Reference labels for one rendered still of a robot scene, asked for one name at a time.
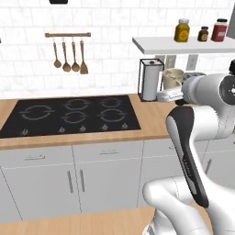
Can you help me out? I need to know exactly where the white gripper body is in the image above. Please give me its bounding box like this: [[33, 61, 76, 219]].
[[156, 86, 185, 103]]

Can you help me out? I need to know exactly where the grey cabinet door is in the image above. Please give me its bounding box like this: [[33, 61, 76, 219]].
[[0, 162, 83, 222], [137, 154, 185, 209], [200, 149, 235, 190], [73, 157, 143, 214]]

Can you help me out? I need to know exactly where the beige jug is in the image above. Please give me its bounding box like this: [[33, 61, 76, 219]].
[[162, 68, 185, 91]]

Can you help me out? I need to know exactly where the white paper towel roll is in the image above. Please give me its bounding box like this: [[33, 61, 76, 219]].
[[141, 63, 160, 102]]

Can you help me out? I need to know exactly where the grey toaster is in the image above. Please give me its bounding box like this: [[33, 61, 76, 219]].
[[182, 72, 207, 83]]

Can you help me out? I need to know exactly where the black paper towel holder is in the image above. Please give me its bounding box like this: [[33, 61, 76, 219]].
[[137, 58, 165, 103]]

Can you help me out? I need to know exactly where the grey drawer front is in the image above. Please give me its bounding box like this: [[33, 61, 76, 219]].
[[72, 140, 145, 164], [142, 138, 210, 159], [204, 133, 235, 154], [0, 144, 74, 170]]

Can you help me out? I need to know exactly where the yellow jar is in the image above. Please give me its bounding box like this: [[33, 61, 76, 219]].
[[173, 17, 191, 43]]

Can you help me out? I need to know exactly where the small brown jar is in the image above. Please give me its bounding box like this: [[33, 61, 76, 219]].
[[196, 26, 210, 42]]

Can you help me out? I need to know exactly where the red jar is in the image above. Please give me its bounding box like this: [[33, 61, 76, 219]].
[[210, 17, 229, 43]]

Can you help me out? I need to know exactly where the wooden spatula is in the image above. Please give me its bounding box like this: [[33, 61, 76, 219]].
[[79, 39, 89, 75]]

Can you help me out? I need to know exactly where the wooden round spoon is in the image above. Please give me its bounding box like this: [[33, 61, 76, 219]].
[[71, 40, 81, 73]]

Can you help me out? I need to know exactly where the black hob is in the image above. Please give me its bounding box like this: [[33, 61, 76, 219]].
[[0, 95, 142, 140]]

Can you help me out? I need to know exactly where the wooden ladle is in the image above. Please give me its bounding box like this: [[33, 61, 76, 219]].
[[62, 40, 72, 73]]

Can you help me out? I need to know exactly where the white wall outlet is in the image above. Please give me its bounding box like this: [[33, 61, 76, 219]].
[[164, 54, 177, 70], [186, 53, 199, 72]]

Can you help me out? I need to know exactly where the white wall shelf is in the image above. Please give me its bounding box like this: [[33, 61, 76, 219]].
[[131, 36, 235, 56]]

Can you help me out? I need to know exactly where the silver door handle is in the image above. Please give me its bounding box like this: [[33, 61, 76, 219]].
[[79, 168, 86, 193], [66, 170, 74, 194], [204, 158, 213, 175]]

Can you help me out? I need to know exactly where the grey wall cabinet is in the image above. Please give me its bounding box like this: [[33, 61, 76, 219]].
[[225, 3, 235, 44]]

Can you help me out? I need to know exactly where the wooden utensil rail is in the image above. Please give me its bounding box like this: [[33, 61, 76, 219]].
[[44, 31, 92, 39]]

